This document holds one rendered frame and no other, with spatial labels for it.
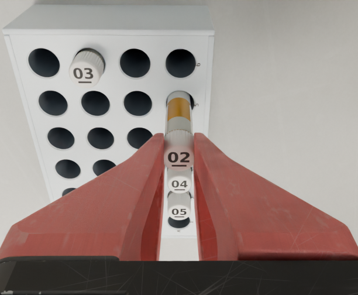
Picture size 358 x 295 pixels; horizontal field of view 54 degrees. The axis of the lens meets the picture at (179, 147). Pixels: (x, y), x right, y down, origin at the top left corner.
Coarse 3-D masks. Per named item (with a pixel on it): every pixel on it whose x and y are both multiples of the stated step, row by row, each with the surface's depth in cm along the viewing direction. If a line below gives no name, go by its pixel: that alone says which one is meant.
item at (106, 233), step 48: (144, 144) 11; (96, 192) 7; (144, 192) 8; (48, 240) 5; (96, 240) 5; (144, 240) 11; (0, 288) 5; (48, 288) 5; (96, 288) 5; (144, 288) 5; (192, 288) 5; (240, 288) 5; (288, 288) 5; (336, 288) 5
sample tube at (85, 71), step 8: (80, 56) 14; (88, 56) 14; (96, 56) 14; (72, 64) 14; (80, 64) 14; (88, 64) 14; (96, 64) 14; (72, 72) 14; (80, 72) 14; (88, 72) 14; (96, 72) 14; (72, 80) 14; (80, 80) 14; (88, 80) 14; (96, 80) 14
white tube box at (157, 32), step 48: (48, 48) 14; (96, 48) 14; (144, 48) 14; (192, 48) 14; (48, 96) 17; (96, 96) 18; (144, 96) 18; (192, 96) 16; (48, 144) 17; (96, 144) 18; (48, 192) 19; (192, 192) 19
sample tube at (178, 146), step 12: (168, 96) 16; (180, 96) 15; (168, 108) 15; (180, 108) 14; (168, 120) 14; (180, 120) 14; (168, 132) 13; (180, 132) 13; (192, 132) 14; (168, 144) 12; (180, 144) 12; (192, 144) 13; (168, 156) 12; (180, 156) 12; (192, 156) 12; (168, 168) 13; (180, 168) 13
